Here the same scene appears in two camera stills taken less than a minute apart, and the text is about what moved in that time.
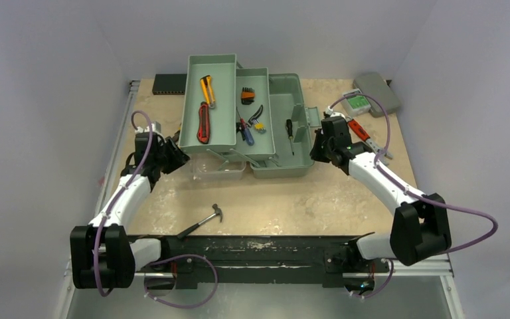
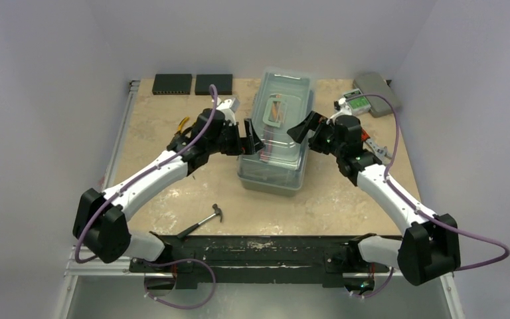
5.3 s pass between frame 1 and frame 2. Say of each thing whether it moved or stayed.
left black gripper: moved
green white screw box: stayed
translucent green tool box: moved
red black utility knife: moved
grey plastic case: stayed
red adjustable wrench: stayed
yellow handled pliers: moved
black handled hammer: stayed
